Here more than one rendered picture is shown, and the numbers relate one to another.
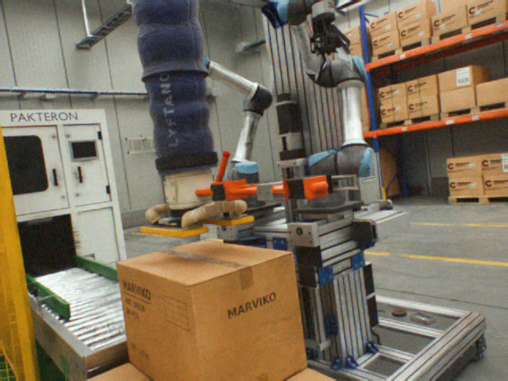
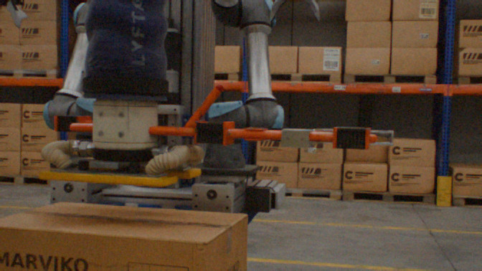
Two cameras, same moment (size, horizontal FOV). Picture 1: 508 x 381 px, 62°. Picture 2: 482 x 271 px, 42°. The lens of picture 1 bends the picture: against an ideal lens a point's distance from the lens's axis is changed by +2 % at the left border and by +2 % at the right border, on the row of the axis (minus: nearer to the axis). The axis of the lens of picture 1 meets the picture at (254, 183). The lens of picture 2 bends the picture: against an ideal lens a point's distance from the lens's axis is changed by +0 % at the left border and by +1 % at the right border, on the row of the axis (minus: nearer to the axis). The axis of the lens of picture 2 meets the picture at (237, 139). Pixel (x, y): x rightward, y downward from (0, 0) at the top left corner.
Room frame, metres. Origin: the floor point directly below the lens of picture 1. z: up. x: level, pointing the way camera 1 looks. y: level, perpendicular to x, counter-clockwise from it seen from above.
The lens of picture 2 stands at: (0.01, 1.04, 1.25)
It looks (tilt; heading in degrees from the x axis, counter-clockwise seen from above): 3 degrees down; 322
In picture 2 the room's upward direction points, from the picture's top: 1 degrees clockwise
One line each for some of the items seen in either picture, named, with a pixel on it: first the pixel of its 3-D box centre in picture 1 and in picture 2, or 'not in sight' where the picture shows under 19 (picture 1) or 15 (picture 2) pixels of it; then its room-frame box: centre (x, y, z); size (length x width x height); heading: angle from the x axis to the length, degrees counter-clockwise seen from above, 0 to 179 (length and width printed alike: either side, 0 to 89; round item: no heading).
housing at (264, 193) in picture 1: (272, 190); (297, 138); (1.15, -0.05, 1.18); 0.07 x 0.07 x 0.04; 37
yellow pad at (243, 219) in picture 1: (217, 215); (139, 165); (1.58, 0.16, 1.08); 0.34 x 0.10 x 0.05; 37
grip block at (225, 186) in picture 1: (229, 190); (214, 132); (1.33, 0.08, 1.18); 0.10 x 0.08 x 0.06; 127
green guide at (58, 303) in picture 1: (31, 289); not in sight; (2.86, 1.61, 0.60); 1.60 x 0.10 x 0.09; 38
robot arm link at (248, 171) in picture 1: (247, 175); (91, 115); (2.17, 0.03, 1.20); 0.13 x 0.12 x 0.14; 23
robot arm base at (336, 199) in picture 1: (325, 194); (224, 152); (1.79, -0.30, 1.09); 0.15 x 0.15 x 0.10
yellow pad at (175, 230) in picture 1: (171, 225); (108, 171); (1.47, 0.31, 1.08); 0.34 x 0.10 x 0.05; 37
